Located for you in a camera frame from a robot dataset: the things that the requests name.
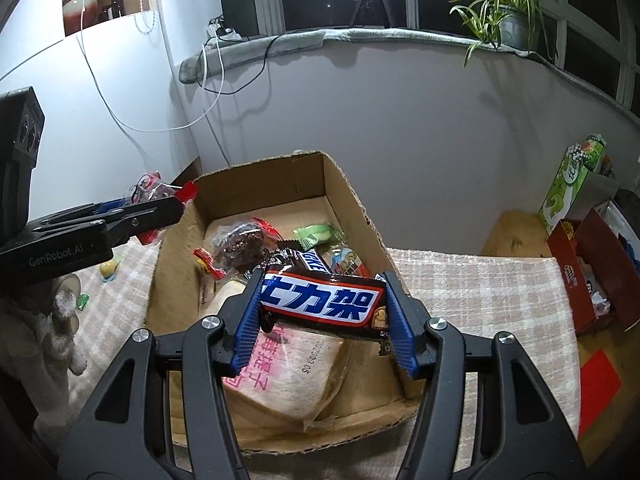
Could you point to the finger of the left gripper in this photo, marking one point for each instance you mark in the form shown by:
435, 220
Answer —
135, 219
107, 207

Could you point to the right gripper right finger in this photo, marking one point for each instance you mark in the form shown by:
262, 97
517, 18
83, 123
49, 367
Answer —
520, 430

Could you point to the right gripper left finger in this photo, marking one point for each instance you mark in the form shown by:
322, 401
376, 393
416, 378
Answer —
123, 431

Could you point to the red candy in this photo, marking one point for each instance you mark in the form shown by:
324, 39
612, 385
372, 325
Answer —
151, 187

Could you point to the yellow jelly cup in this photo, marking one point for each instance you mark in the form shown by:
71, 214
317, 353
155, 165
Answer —
109, 269

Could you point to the dark dates snack bag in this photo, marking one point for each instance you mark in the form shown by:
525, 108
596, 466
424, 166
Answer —
243, 244

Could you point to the green candy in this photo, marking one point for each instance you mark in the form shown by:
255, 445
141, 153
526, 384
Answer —
318, 234

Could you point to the Snickers chocolate bar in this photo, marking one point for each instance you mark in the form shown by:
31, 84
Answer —
345, 306

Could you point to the red flat envelope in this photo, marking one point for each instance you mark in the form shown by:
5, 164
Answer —
599, 384

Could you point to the pink plaid tablecloth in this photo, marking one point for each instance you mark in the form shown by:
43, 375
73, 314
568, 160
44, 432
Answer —
481, 295

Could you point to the small Snickers mini bar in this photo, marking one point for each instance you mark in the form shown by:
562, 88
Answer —
292, 254

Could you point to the red open gift box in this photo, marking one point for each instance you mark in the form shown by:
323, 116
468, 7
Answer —
600, 279

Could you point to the packaged white bread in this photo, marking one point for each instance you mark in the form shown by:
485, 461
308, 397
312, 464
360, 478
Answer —
292, 376

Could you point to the white power strip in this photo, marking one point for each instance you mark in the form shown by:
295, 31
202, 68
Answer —
217, 28

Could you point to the cardboard box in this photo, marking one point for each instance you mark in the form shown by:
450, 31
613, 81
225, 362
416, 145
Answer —
288, 192

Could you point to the green tissue box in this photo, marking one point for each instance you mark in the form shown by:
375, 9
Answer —
578, 161

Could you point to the potted spider plant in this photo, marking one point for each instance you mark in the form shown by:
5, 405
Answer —
497, 23

